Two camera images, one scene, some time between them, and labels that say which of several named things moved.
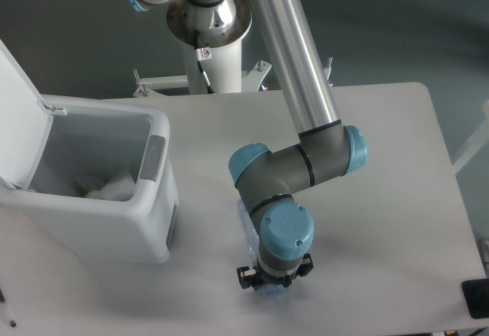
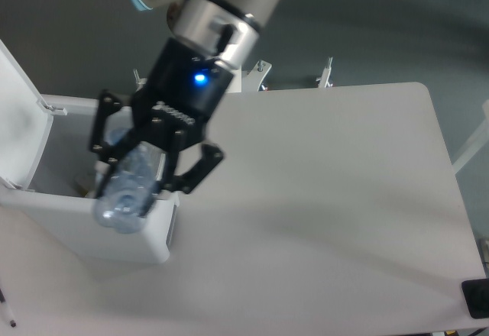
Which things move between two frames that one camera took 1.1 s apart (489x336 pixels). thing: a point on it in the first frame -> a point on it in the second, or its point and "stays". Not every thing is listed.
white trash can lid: [26, 124] stays
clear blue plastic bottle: [250, 235] -> [130, 185]
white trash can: [101, 183] stays
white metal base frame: [251, 79] stays
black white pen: [3, 302] stays
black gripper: [247, 279] -> [170, 113]
